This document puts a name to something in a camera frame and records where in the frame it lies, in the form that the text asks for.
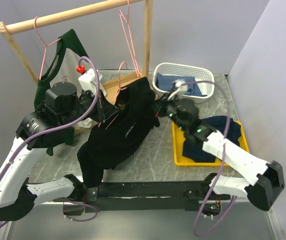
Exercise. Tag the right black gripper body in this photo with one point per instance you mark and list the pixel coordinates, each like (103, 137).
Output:
(170, 108)

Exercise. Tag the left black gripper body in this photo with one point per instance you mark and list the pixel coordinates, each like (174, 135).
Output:
(97, 111)

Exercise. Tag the pink wire hanger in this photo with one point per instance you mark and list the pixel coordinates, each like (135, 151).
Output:
(120, 88)
(125, 23)

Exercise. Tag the black t shirt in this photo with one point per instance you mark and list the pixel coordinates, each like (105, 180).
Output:
(111, 143)

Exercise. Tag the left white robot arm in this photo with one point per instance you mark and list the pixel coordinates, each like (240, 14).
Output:
(51, 124)

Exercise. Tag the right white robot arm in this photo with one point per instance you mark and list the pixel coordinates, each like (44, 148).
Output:
(261, 182)

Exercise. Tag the navy blue t shirt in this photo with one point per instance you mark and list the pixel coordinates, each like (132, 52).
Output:
(195, 153)

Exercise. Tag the green and cream raglan shirt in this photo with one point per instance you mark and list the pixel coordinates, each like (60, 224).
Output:
(63, 71)

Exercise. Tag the pink hanger with green shirt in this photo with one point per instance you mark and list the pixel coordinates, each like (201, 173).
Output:
(46, 45)

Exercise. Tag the yellow plastic tray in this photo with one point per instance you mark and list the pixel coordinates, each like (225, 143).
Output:
(182, 161)

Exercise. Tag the wooden clothes rack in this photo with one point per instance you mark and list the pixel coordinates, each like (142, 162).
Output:
(9, 30)

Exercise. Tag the blue patterned cloth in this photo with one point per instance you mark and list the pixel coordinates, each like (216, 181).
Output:
(165, 83)

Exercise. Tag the white plastic basket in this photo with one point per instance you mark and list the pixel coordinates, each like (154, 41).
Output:
(203, 77)

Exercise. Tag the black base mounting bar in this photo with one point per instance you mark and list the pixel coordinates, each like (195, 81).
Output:
(154, 195)

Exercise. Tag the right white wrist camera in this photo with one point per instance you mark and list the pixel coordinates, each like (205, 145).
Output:
(179, 87)

